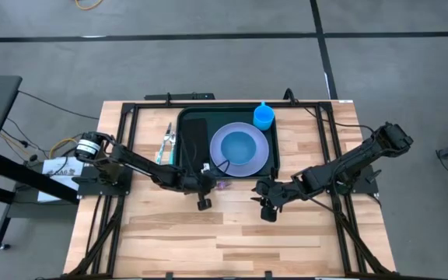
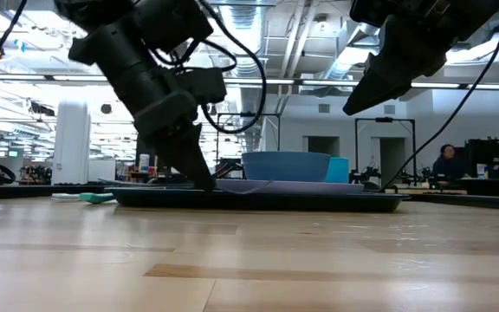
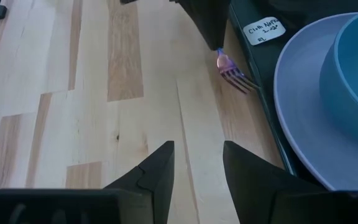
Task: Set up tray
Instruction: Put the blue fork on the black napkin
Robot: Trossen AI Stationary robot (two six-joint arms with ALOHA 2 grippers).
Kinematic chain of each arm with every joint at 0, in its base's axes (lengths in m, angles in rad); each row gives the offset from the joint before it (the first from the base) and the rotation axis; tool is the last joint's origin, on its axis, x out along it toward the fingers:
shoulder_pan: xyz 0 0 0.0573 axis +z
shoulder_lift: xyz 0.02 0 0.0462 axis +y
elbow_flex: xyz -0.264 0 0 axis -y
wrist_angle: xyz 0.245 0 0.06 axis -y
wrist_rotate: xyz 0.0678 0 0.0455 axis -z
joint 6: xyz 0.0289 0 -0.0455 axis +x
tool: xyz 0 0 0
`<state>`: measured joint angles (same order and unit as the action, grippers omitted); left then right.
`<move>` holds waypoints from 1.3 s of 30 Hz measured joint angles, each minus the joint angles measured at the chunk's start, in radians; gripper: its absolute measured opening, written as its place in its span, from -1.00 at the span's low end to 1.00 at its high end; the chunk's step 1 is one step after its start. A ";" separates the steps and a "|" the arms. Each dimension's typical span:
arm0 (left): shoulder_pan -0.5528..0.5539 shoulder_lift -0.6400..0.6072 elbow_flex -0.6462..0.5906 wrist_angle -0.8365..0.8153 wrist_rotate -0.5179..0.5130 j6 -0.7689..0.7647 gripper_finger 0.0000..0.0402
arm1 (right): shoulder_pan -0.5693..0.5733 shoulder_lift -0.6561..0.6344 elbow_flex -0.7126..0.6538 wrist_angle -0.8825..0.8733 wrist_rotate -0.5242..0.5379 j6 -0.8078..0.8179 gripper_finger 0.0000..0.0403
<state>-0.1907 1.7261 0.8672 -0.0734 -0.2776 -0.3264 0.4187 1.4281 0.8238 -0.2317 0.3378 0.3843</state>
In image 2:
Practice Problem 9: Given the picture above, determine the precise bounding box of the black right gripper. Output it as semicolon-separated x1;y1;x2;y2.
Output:
342;12;462;117

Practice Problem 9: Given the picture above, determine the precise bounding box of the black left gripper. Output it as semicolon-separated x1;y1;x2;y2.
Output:
111;64;217;192

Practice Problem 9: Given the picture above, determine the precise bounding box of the teal cup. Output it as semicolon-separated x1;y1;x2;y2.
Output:
325;156;351;184

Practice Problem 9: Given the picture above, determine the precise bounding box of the blue ribbed bowl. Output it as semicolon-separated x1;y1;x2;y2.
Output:
241;151;333;183

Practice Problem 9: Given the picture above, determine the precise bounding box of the teal sponge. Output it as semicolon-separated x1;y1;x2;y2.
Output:
51;192;115;205

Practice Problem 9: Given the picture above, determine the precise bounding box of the lilac plate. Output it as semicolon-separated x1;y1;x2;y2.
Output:
216;179;366;195

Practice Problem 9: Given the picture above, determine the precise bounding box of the dark green tray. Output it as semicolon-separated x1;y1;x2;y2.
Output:
105;185;409;214

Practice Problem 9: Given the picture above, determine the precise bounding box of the long ceiling light bar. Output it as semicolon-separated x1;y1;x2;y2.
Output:
0;73;499;91

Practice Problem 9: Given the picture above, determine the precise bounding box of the white board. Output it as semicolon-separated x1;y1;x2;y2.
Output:
87;159;117;184

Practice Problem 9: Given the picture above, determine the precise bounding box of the person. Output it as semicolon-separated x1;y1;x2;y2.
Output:
431;144;468;181

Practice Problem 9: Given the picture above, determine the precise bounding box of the white pillar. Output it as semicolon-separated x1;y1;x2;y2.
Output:
51;100;92;185

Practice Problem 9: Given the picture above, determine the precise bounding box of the black equipment rack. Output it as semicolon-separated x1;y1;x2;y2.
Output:
457;137;499;198

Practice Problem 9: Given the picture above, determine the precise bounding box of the black background bench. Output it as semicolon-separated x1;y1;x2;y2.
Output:
0;183;108;201

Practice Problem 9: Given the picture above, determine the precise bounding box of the black background table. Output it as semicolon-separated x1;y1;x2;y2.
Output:
405;192;499;213

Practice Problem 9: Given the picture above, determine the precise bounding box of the black metal frame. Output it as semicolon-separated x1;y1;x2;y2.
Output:
353;116;417;185

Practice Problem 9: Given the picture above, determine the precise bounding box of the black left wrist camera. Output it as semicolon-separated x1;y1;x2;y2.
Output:
174;67;228;106

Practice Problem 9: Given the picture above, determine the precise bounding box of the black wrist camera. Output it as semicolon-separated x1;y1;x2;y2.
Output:
174;67;228;106
348;0;390;28

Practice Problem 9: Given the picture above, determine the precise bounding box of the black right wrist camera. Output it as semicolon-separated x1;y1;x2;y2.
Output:
348;0;390;28

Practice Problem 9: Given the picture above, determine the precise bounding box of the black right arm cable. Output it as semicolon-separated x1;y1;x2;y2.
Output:
381;0;499;192

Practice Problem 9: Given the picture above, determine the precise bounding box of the silver ceiling duct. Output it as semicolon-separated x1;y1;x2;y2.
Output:
221;0;269;130

